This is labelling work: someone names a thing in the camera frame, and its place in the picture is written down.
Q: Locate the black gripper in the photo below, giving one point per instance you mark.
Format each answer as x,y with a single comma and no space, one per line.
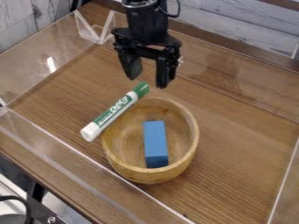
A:
144,39

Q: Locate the green Expo marker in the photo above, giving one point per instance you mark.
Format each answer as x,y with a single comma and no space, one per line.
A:
92,130

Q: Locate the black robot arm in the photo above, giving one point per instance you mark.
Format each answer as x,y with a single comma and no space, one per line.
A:
144,2

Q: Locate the brown wooden bowl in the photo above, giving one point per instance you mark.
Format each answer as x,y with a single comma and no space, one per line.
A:
123,140

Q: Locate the blue rectangular block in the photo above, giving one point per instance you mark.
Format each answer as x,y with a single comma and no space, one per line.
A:
155,144

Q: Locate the black metal stand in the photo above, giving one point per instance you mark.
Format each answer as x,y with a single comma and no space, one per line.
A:
48,209

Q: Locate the clear acrylic corner bracket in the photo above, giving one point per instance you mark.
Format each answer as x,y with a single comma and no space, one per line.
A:
96,34

